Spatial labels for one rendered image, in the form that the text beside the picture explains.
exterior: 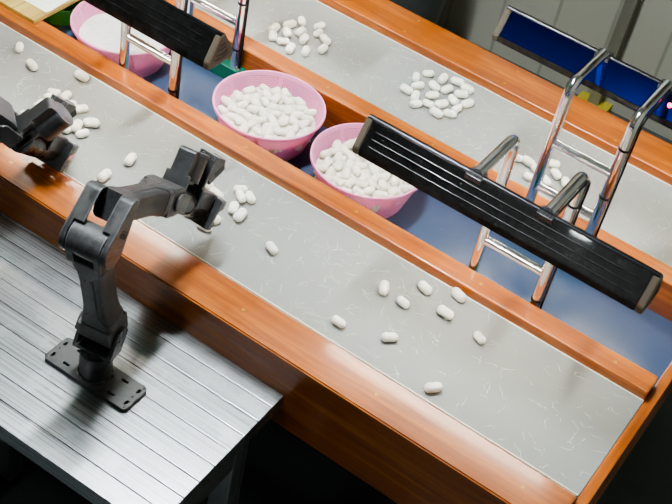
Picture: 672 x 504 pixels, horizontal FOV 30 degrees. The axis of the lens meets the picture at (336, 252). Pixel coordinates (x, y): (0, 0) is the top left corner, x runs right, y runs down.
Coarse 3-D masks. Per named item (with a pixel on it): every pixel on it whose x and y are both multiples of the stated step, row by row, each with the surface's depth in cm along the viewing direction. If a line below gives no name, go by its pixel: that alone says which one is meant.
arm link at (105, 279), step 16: (80, 224) 207; (96, 224) 209; (80, 240) 206; (96, 240) 206; (80, 256) 208; (96, 256) 206; (80, 272) 213; (96, 272) 210; (112, 272) 216; (96, 288) 215; (112, 288) 220; (96, 304) 219; (112, 304) 223; (80, 320) 227; (96, 320) 224; (112, 320) 225; (96, 336) 228; (112, 336) 227
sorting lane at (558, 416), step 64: (0, 64) 290; (64, 64) 294; (128, 128) 281; (256, 192) 272; (256, 256) 258; (320, 256) 261; (384, 256) 264; (320, 320) 248; (384, 320) 251; (448, 320) 254; (448, 384) 241; (512, 384) 244; (576, 384) 247; (512, 448) 232; (576, 448) 235
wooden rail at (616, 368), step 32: (32, 32) 297; (96, 64) 292; (128, 96) 289; (160, 96) 287; (192, 128) 282; (224, 128) 283; (256, 160) 276; (320, 192) 272; (352, 224) 268; (384, 224) 268; (416, 256) 262; (448, 256) 264; (480, 288) 258; (512, 320) 256; (544, 320) 255; (576, 352) 250; (608, 352) 251; (640, 384) 246
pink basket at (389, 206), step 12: (324, 132) 287; (336, 132) 290; (312, 144) 283; (324, 144) 288; (312, 156) 280; (324, 180) 275; (348, 192) 273; (408, 192) 276; (360, 204) 276; (372, 204) 275; (384, 204) 276; (396, 204) 279; (384, 216) 282
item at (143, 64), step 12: (72, 12) 305; (84, 12) 310; (96, 12) 313; (72, 24) 301; (96, 48) 296; (168, 48) 303; (132, 60) 299; (144, 60) 300; (156, 60) 303; (132, 72) 303; (144, 72) 305
